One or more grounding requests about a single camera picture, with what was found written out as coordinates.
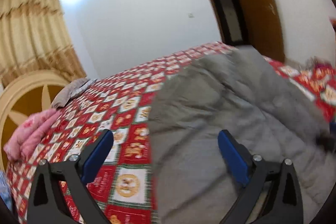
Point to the beige gold curtain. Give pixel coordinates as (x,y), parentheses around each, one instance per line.
(34,37)

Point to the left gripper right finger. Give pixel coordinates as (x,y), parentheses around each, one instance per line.
(283,203)

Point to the cream round wooden headboard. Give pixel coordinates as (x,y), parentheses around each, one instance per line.
(26,95)

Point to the grey padded jacket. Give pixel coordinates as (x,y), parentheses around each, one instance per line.
(238,91)

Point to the pile of clothes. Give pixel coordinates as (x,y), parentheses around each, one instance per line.
(317,62)

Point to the striped grey pillow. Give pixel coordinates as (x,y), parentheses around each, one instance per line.
(71,91)

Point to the red patterned bed quilt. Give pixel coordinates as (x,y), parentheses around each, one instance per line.
(124,188)

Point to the pink folded blanket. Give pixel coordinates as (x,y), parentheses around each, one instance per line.
(29,134)

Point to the silver door handle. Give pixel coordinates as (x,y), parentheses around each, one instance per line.
(271,8)

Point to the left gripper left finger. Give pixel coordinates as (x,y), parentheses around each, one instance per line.
(47,203)

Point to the brown wooden door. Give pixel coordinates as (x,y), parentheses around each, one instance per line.
(264,28)

